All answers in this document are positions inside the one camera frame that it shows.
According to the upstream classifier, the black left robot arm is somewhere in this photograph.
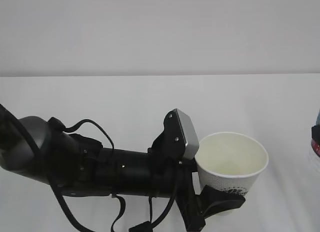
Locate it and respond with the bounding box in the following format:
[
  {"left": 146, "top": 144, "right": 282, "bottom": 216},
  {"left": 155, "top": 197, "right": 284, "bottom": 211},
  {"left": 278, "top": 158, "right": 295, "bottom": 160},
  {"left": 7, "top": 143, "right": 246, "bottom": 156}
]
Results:
[{"left": 0, "top": 107, "right": 245, "bottom": 231}]

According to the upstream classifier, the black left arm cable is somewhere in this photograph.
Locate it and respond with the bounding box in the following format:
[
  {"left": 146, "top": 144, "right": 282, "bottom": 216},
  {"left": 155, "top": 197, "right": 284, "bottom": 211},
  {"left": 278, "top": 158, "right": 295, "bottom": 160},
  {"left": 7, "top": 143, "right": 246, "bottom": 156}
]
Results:
[{"left": 0, "top": 104, "right": 178, "bottom": 232}]

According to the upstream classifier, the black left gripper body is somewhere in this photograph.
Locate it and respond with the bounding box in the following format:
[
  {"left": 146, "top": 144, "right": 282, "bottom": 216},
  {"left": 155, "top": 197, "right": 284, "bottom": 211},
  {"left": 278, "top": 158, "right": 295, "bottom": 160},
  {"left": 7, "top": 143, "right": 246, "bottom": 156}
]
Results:
[{"left": 147, "top": 148, "right": 208, "bottom": 230}]

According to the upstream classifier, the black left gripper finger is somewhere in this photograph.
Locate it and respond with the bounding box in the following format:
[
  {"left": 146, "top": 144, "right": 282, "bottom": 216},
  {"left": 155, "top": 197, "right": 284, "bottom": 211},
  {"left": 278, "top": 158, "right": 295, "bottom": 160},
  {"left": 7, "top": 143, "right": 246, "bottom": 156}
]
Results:
[{"left": 196, "top": 185, "right": 246, "bottom": 218}]

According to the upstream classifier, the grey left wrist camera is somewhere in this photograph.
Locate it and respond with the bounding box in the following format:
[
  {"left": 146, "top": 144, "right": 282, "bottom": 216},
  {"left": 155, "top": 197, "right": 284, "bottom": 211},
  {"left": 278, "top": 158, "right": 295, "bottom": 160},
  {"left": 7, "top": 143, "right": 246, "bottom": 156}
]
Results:
[{"left": 151, "top": 108, "right": 200, "bottom": 161}]

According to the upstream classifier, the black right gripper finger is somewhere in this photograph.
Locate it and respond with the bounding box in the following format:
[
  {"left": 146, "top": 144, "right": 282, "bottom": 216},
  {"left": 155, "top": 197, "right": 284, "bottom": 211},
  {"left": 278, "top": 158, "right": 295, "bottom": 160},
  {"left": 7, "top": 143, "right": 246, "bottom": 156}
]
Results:
[{"left": 311, "top": 125, "right": 320, "bottom": 157}]

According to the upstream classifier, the white paper cup green logo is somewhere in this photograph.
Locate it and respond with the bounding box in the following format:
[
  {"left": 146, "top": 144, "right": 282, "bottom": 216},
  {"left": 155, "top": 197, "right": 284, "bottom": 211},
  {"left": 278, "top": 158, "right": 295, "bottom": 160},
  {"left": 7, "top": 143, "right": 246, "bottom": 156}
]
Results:
[{"left": 194, "top": 132, "right": 269, "bottom": 216}]

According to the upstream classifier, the clear Nongfu Spring water bottle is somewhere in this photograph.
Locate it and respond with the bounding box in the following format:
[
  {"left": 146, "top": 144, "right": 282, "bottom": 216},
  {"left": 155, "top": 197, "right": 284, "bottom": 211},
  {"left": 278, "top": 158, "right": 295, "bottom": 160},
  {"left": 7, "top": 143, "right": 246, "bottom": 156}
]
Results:
[{"left": 308, "top": 112, "right": 320, "bottom": 173}]

